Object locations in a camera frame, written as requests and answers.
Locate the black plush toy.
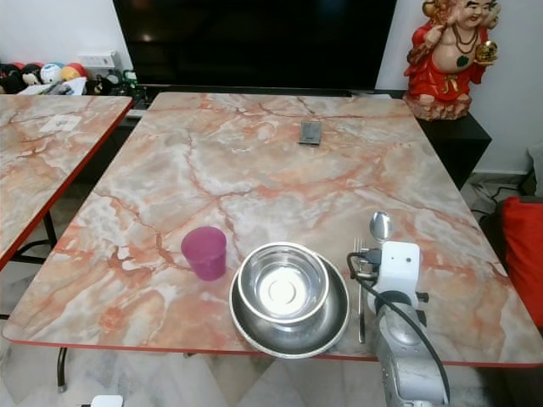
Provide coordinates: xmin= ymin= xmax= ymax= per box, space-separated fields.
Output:
xmin=4 ymin=64 xmax=36 ymax=94

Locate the white wall socket box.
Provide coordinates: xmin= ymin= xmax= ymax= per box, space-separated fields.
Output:
xmin=76 ymin=52 xmax=120 ymax=71

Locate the red cushion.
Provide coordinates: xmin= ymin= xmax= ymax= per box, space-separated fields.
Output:
xmin=500 ymin=196 xmax=543 ymax=329

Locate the steel spoon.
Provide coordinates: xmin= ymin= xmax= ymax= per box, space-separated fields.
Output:
xmin=369 ymin=211 xmax=393 ymax=244

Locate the white paper sheet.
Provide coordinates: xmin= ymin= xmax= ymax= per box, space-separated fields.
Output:
xmin=39 ymin=114 xmax=84 ymax=134

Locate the small steel bowl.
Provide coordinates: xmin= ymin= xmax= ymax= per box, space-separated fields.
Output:
xmin=237 ymin=243 xmax=330 ymax=326

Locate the black television console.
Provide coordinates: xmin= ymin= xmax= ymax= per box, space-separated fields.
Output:
xmin=424 ymin=113 xmax=494 ymax=190

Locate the black metal table leg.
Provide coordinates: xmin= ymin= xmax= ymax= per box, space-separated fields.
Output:
xmin=56 ymin=346 xmax=70 ymax=393

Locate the white and blue plush toy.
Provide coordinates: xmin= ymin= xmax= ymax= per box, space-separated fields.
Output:
xmin=41 ymin=63 xmax=63 ymax=85

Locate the small grey square coaster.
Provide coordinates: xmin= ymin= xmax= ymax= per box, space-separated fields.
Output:
xmin=299 ymin=120 xmax=323 ymax=146

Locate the large black television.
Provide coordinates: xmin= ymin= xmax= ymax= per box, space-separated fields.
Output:
xmin=113 ymin=0 xmax=398 ymax=91

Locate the red laughing Buddha statue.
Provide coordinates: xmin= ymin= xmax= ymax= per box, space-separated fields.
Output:
xmin=404 ymin=0 xmax=502 ymax=121

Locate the purple plastic cup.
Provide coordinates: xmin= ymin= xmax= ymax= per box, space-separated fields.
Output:
xmin=181 ymin=226 xmax=228 ymax=282

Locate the steel fork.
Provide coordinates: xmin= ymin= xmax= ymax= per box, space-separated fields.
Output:
xmin=352 ymin=238 xmax=368 ymax=344

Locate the orange and red plush toy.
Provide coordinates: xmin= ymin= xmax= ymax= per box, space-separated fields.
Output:
xmin=62 ymin=63 xmax=90 ymax=84

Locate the large steel dish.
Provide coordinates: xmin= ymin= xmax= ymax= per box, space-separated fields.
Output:
xmin=229 ymin=251 xmax=351 ymax=360

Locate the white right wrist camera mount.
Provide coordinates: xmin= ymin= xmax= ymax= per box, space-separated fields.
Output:
xmin=378 ymin=241 xmax=423 ymax=307

